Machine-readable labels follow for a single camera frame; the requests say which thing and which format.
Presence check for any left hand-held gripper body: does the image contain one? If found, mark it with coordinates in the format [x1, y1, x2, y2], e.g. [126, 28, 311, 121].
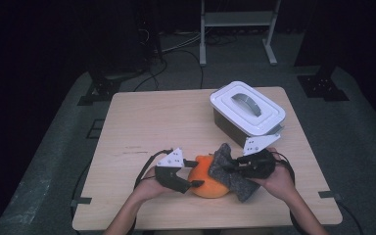
[155, 147, 192, 195]

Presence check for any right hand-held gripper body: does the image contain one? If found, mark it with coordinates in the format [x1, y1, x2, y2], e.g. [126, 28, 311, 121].
[236, 133, 282, 180]

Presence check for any orange plush toy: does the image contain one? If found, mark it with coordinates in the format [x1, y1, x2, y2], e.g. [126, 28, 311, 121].
[187, 154, 230, 200]

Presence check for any grey fuzzy cloth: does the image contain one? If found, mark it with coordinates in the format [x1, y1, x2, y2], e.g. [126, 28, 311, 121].
[208, 142, 261, 204]

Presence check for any person's left hand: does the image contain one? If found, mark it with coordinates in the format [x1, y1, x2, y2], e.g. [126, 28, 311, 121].
[131, 167, 177, 204]

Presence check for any person's right hand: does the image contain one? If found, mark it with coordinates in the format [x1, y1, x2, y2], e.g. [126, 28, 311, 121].
[257, 147, 297, 202]

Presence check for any grey tape strip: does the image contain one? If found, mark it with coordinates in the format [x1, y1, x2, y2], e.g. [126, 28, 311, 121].
[70, 196, 93, 208]
[317, 190, 344, 201]

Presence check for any black tape square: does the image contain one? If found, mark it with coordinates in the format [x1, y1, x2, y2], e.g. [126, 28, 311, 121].
[85, 118, 106, 140]

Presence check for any black flat stand base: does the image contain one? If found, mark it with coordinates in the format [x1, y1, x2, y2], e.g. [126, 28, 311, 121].
[297, 65, 351, 103]

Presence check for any white metal stand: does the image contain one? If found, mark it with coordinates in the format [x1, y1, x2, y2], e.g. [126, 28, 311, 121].
[199, 0, 282, 68]

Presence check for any left hand-held gripper cable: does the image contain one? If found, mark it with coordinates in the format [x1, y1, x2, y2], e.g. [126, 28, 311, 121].
[133, 148, 174, 191]

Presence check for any hand-held gripper cable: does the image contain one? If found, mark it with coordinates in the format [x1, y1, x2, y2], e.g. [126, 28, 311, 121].
[272, 151, 297, 184]
[133, 148, 174, 191]

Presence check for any right hand-held gripper cable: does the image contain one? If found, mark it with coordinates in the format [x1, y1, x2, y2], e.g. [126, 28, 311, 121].
[272, 151, 297, 184]

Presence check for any black floor cable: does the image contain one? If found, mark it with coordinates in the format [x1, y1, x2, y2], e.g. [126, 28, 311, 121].
[133, 48, 206, 93]

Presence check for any black stand base with post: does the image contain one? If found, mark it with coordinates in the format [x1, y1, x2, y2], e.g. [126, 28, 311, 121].
[76, 69, 145, 107]

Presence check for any white floor cable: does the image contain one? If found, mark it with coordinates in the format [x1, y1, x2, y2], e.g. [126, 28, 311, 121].
[161, 31, 204, 55]

